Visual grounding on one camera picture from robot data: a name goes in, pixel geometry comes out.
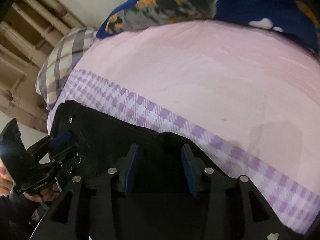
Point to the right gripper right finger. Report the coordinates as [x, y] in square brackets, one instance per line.
[236, 208]

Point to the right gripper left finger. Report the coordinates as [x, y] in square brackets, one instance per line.
[87, 208]

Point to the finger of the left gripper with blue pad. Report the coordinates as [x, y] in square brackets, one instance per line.
[60, 140]

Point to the black pants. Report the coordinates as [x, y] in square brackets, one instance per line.
[158, 204]

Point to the plaid pillow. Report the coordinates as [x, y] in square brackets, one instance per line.
[59, 64]

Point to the pink purple checked bedsheet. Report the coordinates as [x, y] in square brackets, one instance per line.
[249, 98]

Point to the beige bamboo headboard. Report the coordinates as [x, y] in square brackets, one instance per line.
[30, 29]

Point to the navy cat print blanket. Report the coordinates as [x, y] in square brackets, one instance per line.
[291, 18]

